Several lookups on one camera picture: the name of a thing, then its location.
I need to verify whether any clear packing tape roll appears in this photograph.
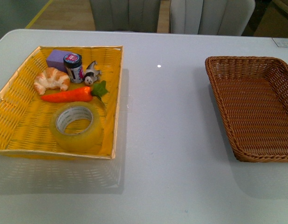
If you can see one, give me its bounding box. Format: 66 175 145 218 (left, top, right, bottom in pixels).
49 102 103 152

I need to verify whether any brown wicker basket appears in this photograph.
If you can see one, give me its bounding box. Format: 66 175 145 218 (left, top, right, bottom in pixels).
205 56 288 162

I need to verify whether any yellow woven basket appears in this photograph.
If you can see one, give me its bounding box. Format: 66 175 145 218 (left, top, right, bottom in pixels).
0 46 123 160

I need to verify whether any orange toy carrot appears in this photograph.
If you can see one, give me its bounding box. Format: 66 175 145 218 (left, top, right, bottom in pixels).
41 81 108 103

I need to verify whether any black white toy dog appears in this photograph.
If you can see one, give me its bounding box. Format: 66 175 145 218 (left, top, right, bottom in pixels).
84 61 101 86

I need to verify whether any small dark labelled jar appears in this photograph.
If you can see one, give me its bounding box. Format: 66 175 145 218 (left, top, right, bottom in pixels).
63 53 84 84

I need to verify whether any left grey upholstered chair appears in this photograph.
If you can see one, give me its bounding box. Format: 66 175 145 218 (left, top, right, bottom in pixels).
90 0 161 33

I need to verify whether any grey upholstered chair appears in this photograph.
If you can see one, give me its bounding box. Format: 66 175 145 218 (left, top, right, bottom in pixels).
169 0 255 36
90 0 161 33

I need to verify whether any toy croissant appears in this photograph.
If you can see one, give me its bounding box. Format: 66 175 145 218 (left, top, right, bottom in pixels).
33 67 70 95

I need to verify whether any purple foam block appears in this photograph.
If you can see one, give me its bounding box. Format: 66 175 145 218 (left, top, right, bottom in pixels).
46 49 71 73

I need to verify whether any right grey upholstered chair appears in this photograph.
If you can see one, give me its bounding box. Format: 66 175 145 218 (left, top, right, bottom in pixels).
169 0 255 36

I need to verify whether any table label sticker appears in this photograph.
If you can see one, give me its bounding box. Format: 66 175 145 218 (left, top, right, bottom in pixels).
272 38 288 48

